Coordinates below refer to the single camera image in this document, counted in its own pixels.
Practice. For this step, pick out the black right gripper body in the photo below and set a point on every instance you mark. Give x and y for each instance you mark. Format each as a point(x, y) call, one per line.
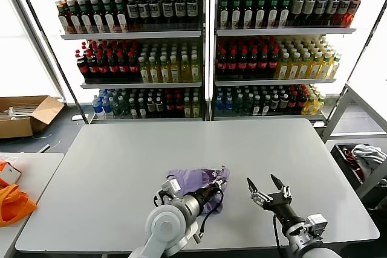
point(279, 206)

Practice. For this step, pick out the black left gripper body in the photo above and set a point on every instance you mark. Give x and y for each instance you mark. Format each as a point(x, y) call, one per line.
point(208, 194)

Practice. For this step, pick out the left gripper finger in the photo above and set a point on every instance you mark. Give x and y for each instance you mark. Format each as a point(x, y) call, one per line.
point(217, 183)
point(223, 188)

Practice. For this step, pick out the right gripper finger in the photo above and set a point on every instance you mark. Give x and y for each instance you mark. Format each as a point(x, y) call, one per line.
point(260, 198)
point(285, 192)

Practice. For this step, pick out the purple printed t-shirt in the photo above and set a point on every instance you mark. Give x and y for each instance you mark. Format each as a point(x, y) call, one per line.
point(187, 179)

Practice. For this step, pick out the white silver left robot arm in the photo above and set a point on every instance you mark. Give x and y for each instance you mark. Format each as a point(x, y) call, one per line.
point(164, 227)

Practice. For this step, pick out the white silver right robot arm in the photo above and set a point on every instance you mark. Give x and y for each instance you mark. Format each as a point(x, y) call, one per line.
point(299, 240)

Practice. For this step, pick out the black storage bin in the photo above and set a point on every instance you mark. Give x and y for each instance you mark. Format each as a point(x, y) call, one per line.
point(347, 177)

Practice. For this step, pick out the red garment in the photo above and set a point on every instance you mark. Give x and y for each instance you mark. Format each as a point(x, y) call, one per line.
point(350, 155)

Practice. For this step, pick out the small yellow drink bottle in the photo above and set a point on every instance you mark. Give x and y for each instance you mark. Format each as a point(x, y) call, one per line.
point(195, 108)
point(319, 104)
point(187, 108)
point(309, 106)

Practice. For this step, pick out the blue water bottle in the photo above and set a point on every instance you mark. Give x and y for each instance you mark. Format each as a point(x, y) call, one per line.
point(96, 107)
point(228, 104)
point(219, 104)
point(106, 107)

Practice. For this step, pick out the green tinted bottle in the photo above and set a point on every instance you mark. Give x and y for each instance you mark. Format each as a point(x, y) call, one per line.
point(124, 107)
point(248, 104)
point(239, 104)
point(116, 107)

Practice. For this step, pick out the small red label cola bottle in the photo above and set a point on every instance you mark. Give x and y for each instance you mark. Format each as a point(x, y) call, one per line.
point(169, 106)
point(179, 106)

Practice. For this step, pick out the small dark bottle white cap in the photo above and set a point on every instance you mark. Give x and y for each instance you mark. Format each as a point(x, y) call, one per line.
point(132, 109)
point(159, 107)
point(256, 106)
point(150, 107)
point(141, 109)
point(265, 106)

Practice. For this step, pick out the dark bottle grey label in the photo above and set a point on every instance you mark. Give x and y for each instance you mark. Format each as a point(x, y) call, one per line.
point(283, 103)
point(274, 103)

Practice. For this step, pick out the white grey garment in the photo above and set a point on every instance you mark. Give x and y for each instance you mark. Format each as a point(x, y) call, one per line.
point(369, 156)

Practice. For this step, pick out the small red drink bottle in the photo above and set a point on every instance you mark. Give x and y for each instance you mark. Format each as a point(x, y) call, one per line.
point(300, 101)
point(292, 101)

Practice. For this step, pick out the yellow juice bottle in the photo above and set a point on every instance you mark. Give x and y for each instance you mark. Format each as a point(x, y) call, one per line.
point(305, 69)
point(294, 70)
point(173, 72)
point(164, 73)
point(195, 72)
point(316, 69)
point(184, 72)
point(335, 68)
point(284, 70)
point(326, 69)
point(144, 73)
point(153, 73)

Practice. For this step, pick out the red cap cola bottle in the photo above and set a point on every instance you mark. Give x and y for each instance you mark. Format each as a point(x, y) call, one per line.
point(253, 65)
point(102, 68)
point(232, 65)
point(112, 68)
point(132, 68)
point(91, 68)
point(81, 68)
point(263, 65)
point(222, 65)
point(273, 65)
point(122, 68)
point(242, 65)

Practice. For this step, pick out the grey metal shelf unit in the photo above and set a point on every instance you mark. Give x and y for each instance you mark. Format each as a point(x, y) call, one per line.
point(131, 34)
point(284, 31)

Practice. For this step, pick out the green cap dark bottle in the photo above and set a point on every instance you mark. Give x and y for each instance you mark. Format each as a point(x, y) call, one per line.
point(273, 15)
point(248, 15)
point(261, 15)
point(236, 15)
point(224, 15)
point(285, 15)

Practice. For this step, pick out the dark bottle black print label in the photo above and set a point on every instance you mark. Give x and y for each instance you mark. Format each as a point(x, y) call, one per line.
point(167, 10)
point(191, 9)
point(321, 8)
point(332, 7)
point(132, 11)
point(154, 10)
point(143, 11)
point(179, 10)

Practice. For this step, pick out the dark bottle beige label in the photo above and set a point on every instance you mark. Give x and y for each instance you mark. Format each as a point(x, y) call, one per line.
point(297, 8)
point(309, 8)

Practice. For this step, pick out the dark tea bottle green band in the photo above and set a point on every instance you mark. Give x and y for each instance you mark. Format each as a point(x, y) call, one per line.
point(96, 20)
point(109, 20)
point(84, 21)
point(120, 20)
point(73, 21)

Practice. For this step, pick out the orange fabric bag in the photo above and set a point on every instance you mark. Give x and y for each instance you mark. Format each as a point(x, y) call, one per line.
point(15, 206)

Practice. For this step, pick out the white orange small carton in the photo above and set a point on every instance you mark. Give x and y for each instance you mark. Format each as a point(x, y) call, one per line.
point(11, 174)

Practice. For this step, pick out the open cardboard box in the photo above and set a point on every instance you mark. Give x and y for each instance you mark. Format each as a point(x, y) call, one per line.
point(18, 125)

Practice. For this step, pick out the white rods bundle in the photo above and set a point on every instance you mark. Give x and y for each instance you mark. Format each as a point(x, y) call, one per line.
point(22, 111)

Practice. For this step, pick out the black metal pole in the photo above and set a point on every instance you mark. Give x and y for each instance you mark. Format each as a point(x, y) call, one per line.
point(49, 43)

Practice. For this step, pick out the red tea bottle white label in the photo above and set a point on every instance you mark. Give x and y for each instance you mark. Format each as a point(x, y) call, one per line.
point(63, 23)

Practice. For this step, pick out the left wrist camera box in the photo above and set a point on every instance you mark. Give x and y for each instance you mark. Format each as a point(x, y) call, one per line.
point(171, 185)

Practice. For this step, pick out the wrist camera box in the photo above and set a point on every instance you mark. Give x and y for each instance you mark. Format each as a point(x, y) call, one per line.
point(171, 185)
point(316, 224)

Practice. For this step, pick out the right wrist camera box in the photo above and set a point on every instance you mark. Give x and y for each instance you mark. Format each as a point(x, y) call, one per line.
point(316, 224)

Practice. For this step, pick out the grey metal frame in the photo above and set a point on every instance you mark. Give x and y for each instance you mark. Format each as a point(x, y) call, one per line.
point(339, 112)

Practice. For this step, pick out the grey window post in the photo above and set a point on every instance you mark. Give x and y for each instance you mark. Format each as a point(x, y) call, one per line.
point(42, 58)

